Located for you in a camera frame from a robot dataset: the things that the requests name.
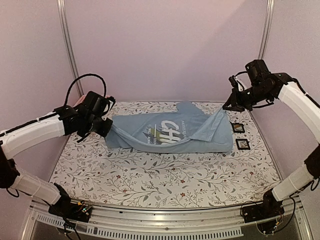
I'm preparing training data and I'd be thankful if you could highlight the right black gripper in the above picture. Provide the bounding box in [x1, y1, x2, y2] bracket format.
[223, 83, 273, 112]

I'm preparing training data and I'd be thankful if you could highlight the light blue t-shirt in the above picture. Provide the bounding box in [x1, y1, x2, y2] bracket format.
[105, 101, 233, 154]

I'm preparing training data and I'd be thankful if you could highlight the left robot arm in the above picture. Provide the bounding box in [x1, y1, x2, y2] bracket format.
[0, 91, 116, 217]

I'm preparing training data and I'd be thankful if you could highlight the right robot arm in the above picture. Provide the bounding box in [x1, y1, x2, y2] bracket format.
[223, 72, 320, 218]

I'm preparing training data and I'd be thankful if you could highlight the pink perforated plastic basket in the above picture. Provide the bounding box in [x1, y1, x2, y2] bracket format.
[73, 94, 107, 107]

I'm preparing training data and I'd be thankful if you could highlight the floral patterned table mat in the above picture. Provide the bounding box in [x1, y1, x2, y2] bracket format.
[50, 111, 281, 208]

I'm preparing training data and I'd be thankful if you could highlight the far black brooch frame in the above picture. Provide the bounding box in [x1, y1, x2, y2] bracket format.
[231, 122, 245, 133]

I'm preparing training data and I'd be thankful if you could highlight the black brooch frame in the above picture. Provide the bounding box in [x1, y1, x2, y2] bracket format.
[231, 122, 245, 133]
[235, 138, 251, 150]

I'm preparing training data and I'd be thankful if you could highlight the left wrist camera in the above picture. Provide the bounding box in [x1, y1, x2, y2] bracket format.
[101, 95, 116, 120]

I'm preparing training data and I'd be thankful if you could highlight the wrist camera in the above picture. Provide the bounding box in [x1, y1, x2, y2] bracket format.
[101, 95, 116, 120]
[228, 75, 246, 95]

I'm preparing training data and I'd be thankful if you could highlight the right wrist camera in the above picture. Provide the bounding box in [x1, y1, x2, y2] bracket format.
[228, 75, 246, 95]

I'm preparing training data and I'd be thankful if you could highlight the left black cable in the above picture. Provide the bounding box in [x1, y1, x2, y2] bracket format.
[63, 73, 109, 108]

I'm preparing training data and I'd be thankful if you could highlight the near black brooch frame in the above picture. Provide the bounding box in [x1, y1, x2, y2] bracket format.
[235, 138, 251, 150]

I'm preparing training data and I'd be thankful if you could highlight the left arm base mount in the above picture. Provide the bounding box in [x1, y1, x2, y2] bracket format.
[48, 199, 93, 223]

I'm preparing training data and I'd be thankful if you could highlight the right aluminium frame post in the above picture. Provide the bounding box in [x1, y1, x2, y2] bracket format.
[258, 0, 275, 60]

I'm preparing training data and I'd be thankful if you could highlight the aluminium frame post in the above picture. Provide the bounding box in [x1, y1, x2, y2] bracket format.
[56, 0, 84, 97]
[258, 0, 275, 60]

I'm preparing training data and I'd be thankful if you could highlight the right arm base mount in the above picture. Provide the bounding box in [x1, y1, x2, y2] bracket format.
[240, 200, 285, 223]

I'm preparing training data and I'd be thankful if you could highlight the left aluminium frame post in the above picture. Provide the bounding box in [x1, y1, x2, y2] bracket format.
[56, 0, 84, 97]

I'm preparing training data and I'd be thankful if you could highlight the front aluminium rail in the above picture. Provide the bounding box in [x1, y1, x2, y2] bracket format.
[21, 196, 314, 240]

